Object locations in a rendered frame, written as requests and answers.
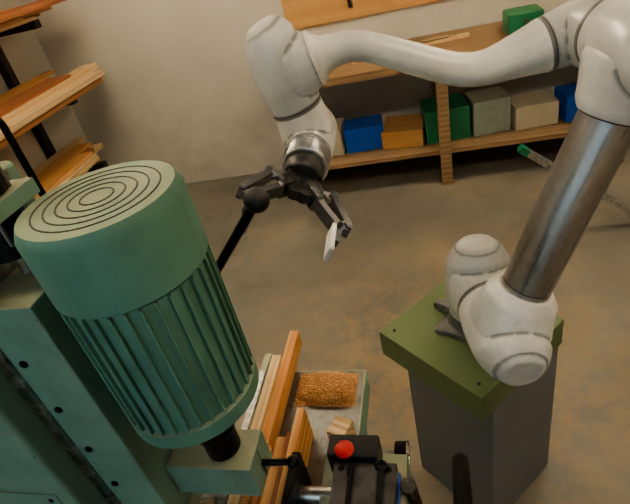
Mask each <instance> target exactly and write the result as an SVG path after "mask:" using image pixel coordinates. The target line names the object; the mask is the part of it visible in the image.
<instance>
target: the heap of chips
mask: <svg viewBox="0 0 630 504"><path fill-rule="evenodd" d="M358 376H359V373H347V372H340V371H319V372H310V373H308V374H301V377H300V381H299V385H298V389H297V393H296V398H295V402H294V406H293V407H355V401H356V393H357V385H358Z"/></svg>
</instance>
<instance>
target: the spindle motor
mask: <svg viewBox="0 0 630 504"><path fill-rule="evenodd" d="M14 245H15V247H16V248H17V250H18V252H19V253H20V255H21V256H22V258H23V259H24V261H25V262H26V264H27V265H28V267H29V268H30V270H31V271H32V273H33V274H34V276H35V278H36V279H37V281H38V282H39V284H40V285H41V287H42V288H43V290H44V291H45V293H46V294H47V296H48V297H49V299H50V300H51V302H52V303H53V305H54V307H55V308H56V309H57V311H58V312H59V314H60V315H61V317H62V319H63V320H64V322H65V323H66V325H67V326H68V328H69V329H70V331H71V332H72V334H73V335H74V337H75V338H76V340H77V341H78V343H79V344H80V346H81V348H82V349H83V351H84V352H85V354H86V355H87V357H88V358H89V360H90V361H91V363H92V364H93V366H94V367H95V369H96V370H97V372H98V374H99V375H100V377H101V378H102V380H103V381H104V383H105V384H106V386H107V387H108V389H109V390H110V392H111V393H112V395H113V396H114V398H115V400H116V401H117V403H118V404H119V406H120V407H121V409H122V410H123V412H124V413H125V415H126V416H127V418H128V419H129V421H130V423H131V424H132V426H133V427H134V429H135V430H136V432H137V433H138V435H139V436H140V437H141V438H142V439H143V440H144V441H146V442H147V443H149V444H151V445H153V446H156V447H160V448H166V449H180V448H186V447H191V446H195V445H198V444H201V443H203V442H206V441H208V440H210V439H212V438H214V437H216V436H218V435H219V434H221V433H222V432H224V431H225V430H227V429H228V428H229V427H230V426H232V425H233V424H234V423H235V422H236V421H237V420H238V419H239V418H240V417H241V416H242V415H243V414H244V412H245V411H246V410H247V408H248V407H249V405H250V404H251V402H252V400H253V398H254V396H255V393H256V391H257V387H258V380H259V374H258V368H257V365H256V362H255V360H254V357H253V355H252V353H251V350H250V348H249V345H248V343H247V340H246V338H245V335H244V332H243V330H242V327H241V325H240V322H239V320H238V317H237V314H236V312H235V309H234V307H233V304H232V302H231V299H230V297H229V294H228V291H227V289H226V286H225V284H224V281H223V279H222V276H221V274H220V271H219V268H218V266H217V263H216V261H215V258H214V256H213V253H212V251H211V248H210V245H209V243H208V241H207V237H206V234H205V232H204V229H203V227H202V224H201V221H200V219H199V216H198V214H197V211H196V209H195V206H194V204H193V201H192V198H191V196H190V193H189V191H188V188H187V186H186V183H185V180H184V178H183V176H182V175H181V174H180V173H179V172H178V171H176V170H175V169H174V168H173V167H172V166H171V165H169V164H167V163H165V162H162V161H156V160H140V161H131V162H125V163H120V164H116V165H112V166H108V167H104V168H101V169H98V170H95V171H92V172H89V173H86V174H84V175H81V176H79V177H77V178H74V179H72V180H70V181H68V182H66V183H64V184H61V185H60V186H58V187H56V188H54V189H52V190H51V191H49V192H47V193H46V194H44V195H43V196H41V197H40V198H38V199H37V200H35V201H34V202H33V203H31V204H30V205H29V206H28V207H27V208H26V209H25V210H24V211H23V212H22V213H21V214H20V215H19V217H18V218H17V220H16V222H15V225H14Z"/></svg>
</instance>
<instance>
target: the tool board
mask: <svg viewBox="0 0 630 504"><path fill-rule="evenodd" d="M436 1H441V0H281V3H282V8H283V12H284V17H285V19H286V20H288V21H289V22H291V23H292V25H293V27H294V29H295V30H297V29H302V28H307V27H312V26H317V25H322V24H327V23H332V22H337V21H342V20H347V19H352V18H357V17H362V16H367V15H372V14H377V13H382V12H387V11H392V10H397V9H402V8H407V7H412V6H417V5H421V4H426V3H431V2H436Z"/></svg>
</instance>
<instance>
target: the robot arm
mask: <svg viewBox="0 0 630 504"><path fill-rule="evenodd" d="M245 51H246V58H247V62H248V66H249V69H250V72H251V75H252V78H253V80H254V83H255V85H256V87H257V89H258V91H259V93H260V95H261V97H262V99H263V101H264V103H265V104H266V106H267V107H268V108H269V110H270V112H271V113H272V115H273V117H274V119H275V122H276V124H277V127H278V130H279V132H280V136H281V139H282V143H283V146H284V148H285V152H284V157H283V163H282V170H283V172H282V173H281V174H279V173H277V172H274V171H273V167H272V166H271V165H267V167H266V168H265V170H264V171H262V172H260V173H258V174H256V175H254V176H253V177H251V178H249V179H247V180H245V181H243V182H241V183H239V185H238V188H237V191H236V195H235V197H236V198H238V199H243V197H244V194H245V192H246V191H247V190H248V189H250V188H251V187H261V188H263V189H265V190H266V191H267V192H268V194H269V196H270V199H273V198H278V199H280V198H283V197H288V199H291V200H295V201H298V202H299V203H302V204H306V205H307V207H308V208H309V209H310V210H311V211H314V212H315V214H316V215H317V216H318V217H319V219H320V220H321V221H322V223H323V224H324V225H325V226H326V228H327V229H328V230H329V231H328V233H327V236H326V243H325V250H324V257H323V262H326V263H327V262H328V260H329V259H330V257H331V255H332V253H333V251H334V247H337V246H338V244H339V242H340V240H341V235H342V237H344V238H347V237H348V235H349V233H350V232H351V230H352V228H353V225H352V223H351V221H350V219H349V217H348V215H347V213H346V211H345V209H344V208H343V206H342V204H341V202H340V200H339V194H338V191H336V190H332V192H331V193H330V192H326V191H324V189H323V187H322V182H323V180H324V179H325V178H326V176H327V174H328V169H329V164H330V160H331V158H332V157H333V154H334V152H335V149H336V144H337V135H338V130H337V123H336V120H335V117H334V116H333V114H332V112H331V111H330V110H329V109H328V108H327V107H326V105H325V104H324V102H323V100H322V98H321V96H320V94H319V89H320V88H321V87H322V86H324V85H326V83H327V80H328V77H329V75H330V74H331V72H332V71H333V70H334V69H336V68H337V67H339V66H341V65H343V64H346V63H349V62H365V63H370V64H374V65H378V66H381V67H385V68H388V69H392V70H395V71H398V72H402V73H405V74H409V75H412V76H416V77H419V78H422V79H426V80H429V81H433V82H436V83H440V84H444V85H450V86H456V87H478V86H485V85H491V84H496V83H500V82H504V81H508V80H512V79H517V78H521V77H525V76H530V75H535V74H541V73H546V72H550V71H553V70H556V69H560V68H563V67H567V66H571V65H573V66H574V67H577V68H579V72H578V80H577V86H576V91H575V103H576V107H577V108H578V110H577V112H576V114H575V117H574V119H573V121H572V123H571V125H570V128H569V130H568V132H567V134H566V137H565V139H564V141H563V143H562V145H561V148H560V150H559V152H558V154H557V157H556V159H555V161H554V163H553V166H552V168H551V170H550V172H549V174H548V177H547V179H546V181H545V183H544V186H543V188H542V190H541V192H540V195H539V197H538V199H537V201H536V203H535V206H534V208H533V210H532V212H531V215H530V217H529V219H528V221H527V224H526V226H525V228H524V230H523V232H522V235H521V237H520V239H519V241H518V244H517V246H516V248H515V250H514V252H513V255H512V257H511V259H510V256H509V254H508V252H507V251H506V249H505V248H504V246H503V245H502V244H501V243H500V242H499V241H498V240H497V239H495V238H493V237H491V236H489V235H485V234H471V235H467V236H465V237H463V238H461V239H460V240H459V241H457V242H456V243H455V244H454V245H453V247H452V248H451V250H450V252H449V254H448V257H447V260H446V264H445V285H446V294H447V299H442V298H436V299H435V301H434V307H435V308H436V309H438V310H440V311H442V312H443V313H445V314H446V315H445V317H444V318H443V319H442V320H441V321H440V322H438V323H437V324H436V325H435V327H434V328H435V333H437V334H439V335H446V336H449V337H452V338H455V339H458V340H460V341H463V342H466V343H468V345H469V347H470V349H471V351H472V353H473V355H474V357H475V359H476V361H477V362H478V363H479V365H480V366H481V367H482V368H483V369H484V370H485V371H486V372H487V373H488V374H489V375H490V376H491V377H493V378H494V379H495V380H499V381H501V382H503V383H505V384H508V385H512V386H522V385H527V384H530V383H532V382H534V381H536V380H538V379H539V378H540V377H541V376H542V375H543V374H544V373H545V372H546V370H547V369H548V367H549V364H550V361H551V357H552V351H553V349H552V345H551V343H550V342H551V341H552V336H553V330H554V324H555V319H556V314H557V311H558V304H557V301H556V298H555V296H554V294H553V290H554V288H555V287H556V285H557V283H558V281H559V279H560V277H561V275H562V273H563V271H564V270H565V268H566V266H567V264H568V262H569V260H570V258H571V256H572V255H573V253H574V251H575V249H576V247H577V245H578V243H579V241H580V239H581V238H582V236H583V234H584V232H585V230H586V228H587V226H588V224H589V223H590V221H591V219H592V217H593V215H594V213H595V211H596V209H597V207H598V206H599V204H600V202H601V200H602V198H603V196H604V194H605V192H606V191H607V189H608V187H609V185H610V183H611V181H612V179H613V177H614V175H615V174H616V172H617V170H618V168H619V166H620V164H621V162H622V160H623V159H624V157H625V155H626V153H627V151H628V149H629V147H630V0H571V1H569V2H567V3H564V4H562V5H560V6H558V7H556V8H555V9H553V10H551V11H549V12H547V13H546V14H544V15H542V16H540V17H538V18H536V19H534V20H532V21H531V22H529V23H528V24H526V25H525V26H523V27H522V28H520V29H518V30H517V31H515V32H514V33H512V34H510V35H509V36H507V37H505V38H504V39H502V40H500V41H499V42H497V43H495V44H493V45H492V46H490V47H488V48H485V49H483V50H480V51H475V52H455V51H450V50H445V49H441V48H437V47H433V46H429V45H425V44H421V43H418V42H414V41H410V40H406V39H402V38H398V37H394V36H390V35H386V34H382V33H377V32H372V31H366V30H344V31H338V32H333V33H328V34H324V35H315V34H312V33H309V32H308V31H306V30H304V31H302V32H299V31H295V29H294V27H293V25H292V23H291V22H289V21H288V20H286V19H285V18H283V17H281V16H275V15H269V16H266V17H265V18H263V19H261V20H260V21H258V22H257V23H256V24H254V25H253V26H252V27H251V28H250V29H249V30H248V32H247V34H246V46H245ZM273 180H277V182H276V183H273V184H269V185H266V184H267V182H268V183H270V182H271V181H273ZM264 185H265V186H264ZM323 199H324V200H325V201H324V200H323Z"/></svg>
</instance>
